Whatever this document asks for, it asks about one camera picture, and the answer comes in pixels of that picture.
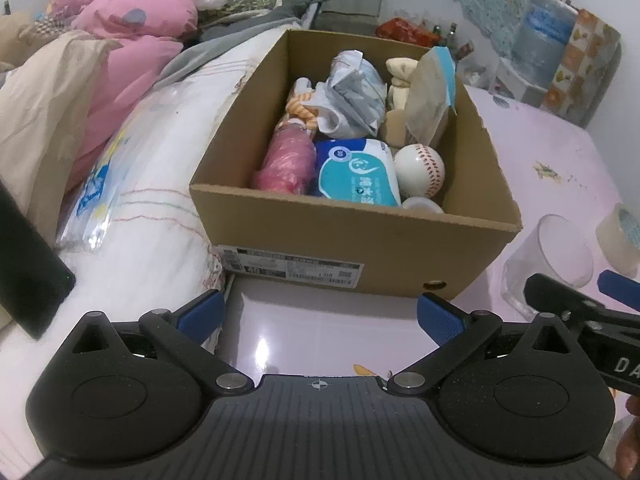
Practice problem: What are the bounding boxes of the pink plastic bag roll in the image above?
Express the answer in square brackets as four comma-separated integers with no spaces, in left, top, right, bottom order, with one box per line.
[251,127,317,195]

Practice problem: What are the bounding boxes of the grey bed sheet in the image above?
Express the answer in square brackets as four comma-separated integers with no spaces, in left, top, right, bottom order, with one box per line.
[160,2,321,91]

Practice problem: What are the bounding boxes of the pink quilt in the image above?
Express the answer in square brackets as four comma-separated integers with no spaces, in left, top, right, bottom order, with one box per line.
[35,0,198,186]

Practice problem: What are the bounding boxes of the clear tape roll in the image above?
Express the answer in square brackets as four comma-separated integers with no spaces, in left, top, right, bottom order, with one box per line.
[595,203,640,268]

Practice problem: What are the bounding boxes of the cream plush toy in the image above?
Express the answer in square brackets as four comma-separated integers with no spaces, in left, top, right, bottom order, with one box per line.
[385,56,423,111]

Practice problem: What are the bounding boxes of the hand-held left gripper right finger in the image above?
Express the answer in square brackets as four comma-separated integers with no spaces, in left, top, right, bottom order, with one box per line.
[387,292,586,396]

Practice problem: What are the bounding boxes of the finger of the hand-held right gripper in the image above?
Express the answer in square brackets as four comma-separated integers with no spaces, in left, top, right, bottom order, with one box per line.
[524,273,640,391]
[598,270,640,311]

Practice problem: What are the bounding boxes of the orange striped white cloth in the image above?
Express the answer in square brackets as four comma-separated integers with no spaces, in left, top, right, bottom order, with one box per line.
[285,77,321,136]

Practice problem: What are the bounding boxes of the beige round pad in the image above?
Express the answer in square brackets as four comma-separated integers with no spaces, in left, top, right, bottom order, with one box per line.
[382,107,411,148]

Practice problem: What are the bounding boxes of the blue water jug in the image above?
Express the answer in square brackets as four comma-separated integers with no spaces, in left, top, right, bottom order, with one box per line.
[510,0,578,83]

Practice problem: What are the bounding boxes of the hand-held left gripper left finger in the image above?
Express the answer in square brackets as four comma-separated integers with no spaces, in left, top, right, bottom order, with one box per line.
[70,289,253,395]

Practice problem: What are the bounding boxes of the teal crochet cloth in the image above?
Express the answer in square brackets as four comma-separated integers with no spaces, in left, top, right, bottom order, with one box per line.
[450,0,566,56]

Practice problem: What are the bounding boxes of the brown cardboard box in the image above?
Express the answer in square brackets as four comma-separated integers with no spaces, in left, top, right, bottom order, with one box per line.
[189,29,523,300]

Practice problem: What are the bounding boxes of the red snack bag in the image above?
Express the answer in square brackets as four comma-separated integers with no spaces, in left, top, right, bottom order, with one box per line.
[376,17,436,48]

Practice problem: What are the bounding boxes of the black flat device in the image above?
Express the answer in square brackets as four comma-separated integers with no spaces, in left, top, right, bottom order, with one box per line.
[0,177,77,341]

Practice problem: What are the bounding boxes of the blue white tissue pack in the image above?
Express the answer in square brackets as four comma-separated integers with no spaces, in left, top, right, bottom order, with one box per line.
[314,137,403,207]

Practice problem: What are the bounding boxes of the white baseball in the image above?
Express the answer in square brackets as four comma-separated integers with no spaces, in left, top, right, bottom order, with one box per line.
[394,144,446,198]

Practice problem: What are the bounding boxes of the white round lid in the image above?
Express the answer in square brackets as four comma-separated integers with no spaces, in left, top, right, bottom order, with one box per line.
[400,196,445,215]

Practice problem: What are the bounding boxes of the bag of blue face masks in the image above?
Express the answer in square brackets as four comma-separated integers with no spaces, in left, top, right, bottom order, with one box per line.
[320,50,388,138]

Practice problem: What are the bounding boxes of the person's right hand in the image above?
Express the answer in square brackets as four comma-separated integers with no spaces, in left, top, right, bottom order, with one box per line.
[615,392,640,478]

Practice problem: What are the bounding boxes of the blue yellow printed plastic bag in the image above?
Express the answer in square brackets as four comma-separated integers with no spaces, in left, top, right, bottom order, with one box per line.
[55,105,166,256]

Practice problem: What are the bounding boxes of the beige cloth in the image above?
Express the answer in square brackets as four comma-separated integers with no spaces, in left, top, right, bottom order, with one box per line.
[0,30,123,221]

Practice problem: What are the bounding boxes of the white plastic bag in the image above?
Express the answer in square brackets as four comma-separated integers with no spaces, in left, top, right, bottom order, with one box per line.
[462,67,496,93]

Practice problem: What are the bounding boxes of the white water dispenser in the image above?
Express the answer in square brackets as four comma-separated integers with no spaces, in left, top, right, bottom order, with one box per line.
[487,55,551,106]

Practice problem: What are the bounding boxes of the zip bag of beige pads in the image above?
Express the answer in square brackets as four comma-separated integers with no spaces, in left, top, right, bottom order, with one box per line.
[402,46,458,148]

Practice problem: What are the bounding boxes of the clear plastic cup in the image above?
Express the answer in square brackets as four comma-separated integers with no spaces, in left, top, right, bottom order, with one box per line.
[502,214,595,318]

